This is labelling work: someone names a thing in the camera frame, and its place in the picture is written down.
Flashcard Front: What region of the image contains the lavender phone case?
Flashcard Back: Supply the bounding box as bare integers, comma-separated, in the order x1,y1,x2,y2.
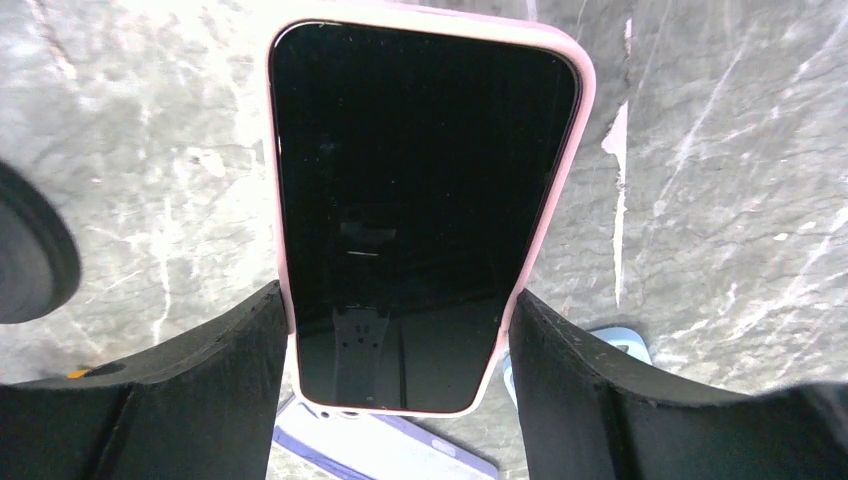
273,397,499,480

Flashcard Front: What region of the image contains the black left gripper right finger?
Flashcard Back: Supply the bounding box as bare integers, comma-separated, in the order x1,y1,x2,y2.
509,291,847,479

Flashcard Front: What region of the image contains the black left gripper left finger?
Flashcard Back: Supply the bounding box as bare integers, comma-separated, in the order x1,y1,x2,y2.
1,282,288,479

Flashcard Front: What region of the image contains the light blue phone case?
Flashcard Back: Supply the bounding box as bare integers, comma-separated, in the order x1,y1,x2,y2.
503,327,653,406

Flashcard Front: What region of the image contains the phone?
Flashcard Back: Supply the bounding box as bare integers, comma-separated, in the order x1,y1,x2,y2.
260,1,596,417

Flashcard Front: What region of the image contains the small red yellow toy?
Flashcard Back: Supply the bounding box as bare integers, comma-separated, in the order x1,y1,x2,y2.
67,369,90,379

